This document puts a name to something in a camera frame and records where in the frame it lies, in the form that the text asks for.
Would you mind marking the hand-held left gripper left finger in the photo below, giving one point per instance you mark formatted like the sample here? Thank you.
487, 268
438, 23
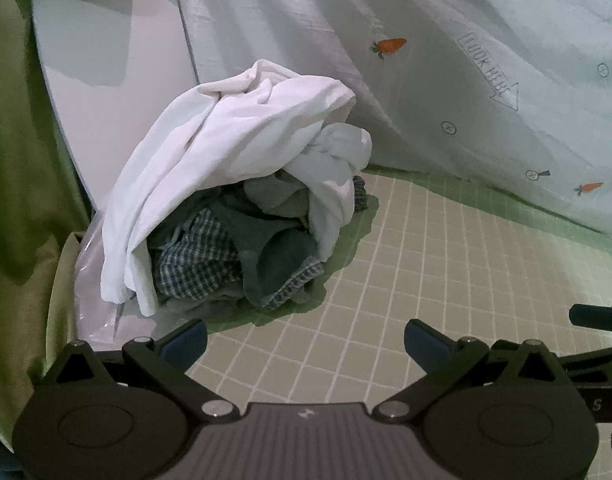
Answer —
188, 344

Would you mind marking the white shirt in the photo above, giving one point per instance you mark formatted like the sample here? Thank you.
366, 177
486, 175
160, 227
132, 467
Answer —
225, 130

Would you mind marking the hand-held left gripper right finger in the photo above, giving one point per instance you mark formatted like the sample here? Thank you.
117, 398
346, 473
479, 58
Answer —
423, 344

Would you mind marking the green cloth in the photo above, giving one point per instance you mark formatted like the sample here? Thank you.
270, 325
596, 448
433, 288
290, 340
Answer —
15, 185

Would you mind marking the green grid mat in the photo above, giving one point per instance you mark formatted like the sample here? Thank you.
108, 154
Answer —
436, 270

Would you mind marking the carrot print quilt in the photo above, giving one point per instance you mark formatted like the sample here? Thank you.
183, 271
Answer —
436, 20

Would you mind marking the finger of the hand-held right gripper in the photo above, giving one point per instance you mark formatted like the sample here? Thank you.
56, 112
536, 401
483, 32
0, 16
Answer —
596, 317
601, 365

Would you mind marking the grey garment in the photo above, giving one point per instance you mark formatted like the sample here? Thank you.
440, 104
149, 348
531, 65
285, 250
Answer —
276, 195

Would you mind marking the pile of blue-grey clothes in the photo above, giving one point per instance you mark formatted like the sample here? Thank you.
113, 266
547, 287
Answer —
195, 255

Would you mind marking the white panel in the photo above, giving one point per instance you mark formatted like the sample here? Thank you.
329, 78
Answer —
110, 50

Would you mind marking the blue denim garment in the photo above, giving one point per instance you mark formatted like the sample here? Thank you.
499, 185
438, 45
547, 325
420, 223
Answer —
281, 260

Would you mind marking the clear plastic bag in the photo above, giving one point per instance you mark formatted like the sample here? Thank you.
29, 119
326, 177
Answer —
93, 320

